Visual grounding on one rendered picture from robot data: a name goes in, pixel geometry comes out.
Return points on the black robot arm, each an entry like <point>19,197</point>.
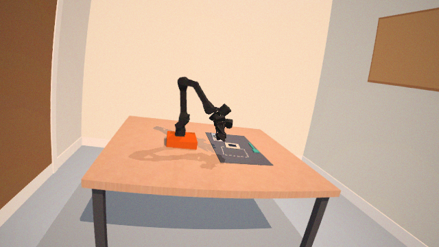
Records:
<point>183,83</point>

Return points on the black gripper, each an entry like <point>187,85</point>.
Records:
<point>219,123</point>

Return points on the beige rectangular tile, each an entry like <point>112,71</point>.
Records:
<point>232,145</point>

